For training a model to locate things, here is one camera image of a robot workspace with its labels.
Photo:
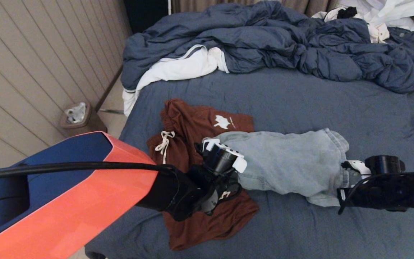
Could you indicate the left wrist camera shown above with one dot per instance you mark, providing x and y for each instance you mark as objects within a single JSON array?
[{"x": 221, "y": 156}]

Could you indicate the white shirt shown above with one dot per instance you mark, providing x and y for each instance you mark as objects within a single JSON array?
[{"x": 386, "y": 10}]

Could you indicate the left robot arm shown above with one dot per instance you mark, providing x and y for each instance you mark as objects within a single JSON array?
[{"x": 67, "y": 194}]

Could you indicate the black cabinet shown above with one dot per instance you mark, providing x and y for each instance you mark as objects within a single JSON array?
[{"x": 146, "y": 13}]

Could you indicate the dark denim garment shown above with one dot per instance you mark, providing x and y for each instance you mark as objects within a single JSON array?
[{"x": 410, "y": 37}]

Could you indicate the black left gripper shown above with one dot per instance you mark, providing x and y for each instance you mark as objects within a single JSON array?
[{"x": 217, "y": 189}]

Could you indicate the white vertical pole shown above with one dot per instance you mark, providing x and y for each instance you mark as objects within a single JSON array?
[{"x": 169, "y": 7}]

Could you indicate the white plastic bin bag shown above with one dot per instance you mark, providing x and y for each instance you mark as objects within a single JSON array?
[{"x": 75, "y": 112}]

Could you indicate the small black garment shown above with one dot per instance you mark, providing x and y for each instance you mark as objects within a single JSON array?
[{"x": 346, "y": 13}]

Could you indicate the dark blue crumpled duvet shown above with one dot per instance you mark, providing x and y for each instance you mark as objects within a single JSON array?
[{"x": 264, "y": 36}]

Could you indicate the beige curtain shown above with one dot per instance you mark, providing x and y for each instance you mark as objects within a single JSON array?
[{"x": 311, "y": 6}]

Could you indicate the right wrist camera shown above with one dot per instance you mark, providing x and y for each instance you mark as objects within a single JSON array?
[{"x": 379, "y": 165}]

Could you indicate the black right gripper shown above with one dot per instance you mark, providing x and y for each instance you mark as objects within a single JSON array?
[{"x": 368, "y": 192}]

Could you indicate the brown trash bin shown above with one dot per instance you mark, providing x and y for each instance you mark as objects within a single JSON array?
[{"x": 95, "y": 124}]

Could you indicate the rust brown shorts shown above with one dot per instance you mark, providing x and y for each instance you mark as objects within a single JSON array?
[{"x": 192, "y": 126}]

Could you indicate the cream jacket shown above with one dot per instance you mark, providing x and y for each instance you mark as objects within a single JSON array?
[{"x": 377, "y": 33}]

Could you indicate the light blue denim jeans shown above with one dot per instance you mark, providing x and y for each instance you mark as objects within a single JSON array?
[{"x": 293, "y": 162}]

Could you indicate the blue bed sheet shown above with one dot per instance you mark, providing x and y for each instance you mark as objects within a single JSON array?
[{"x": 336, "y": 100}]

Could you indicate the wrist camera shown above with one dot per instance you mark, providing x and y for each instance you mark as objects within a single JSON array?
[
  {"x": 379, "y": 165},
  {"x": 221, "y": 156}
]

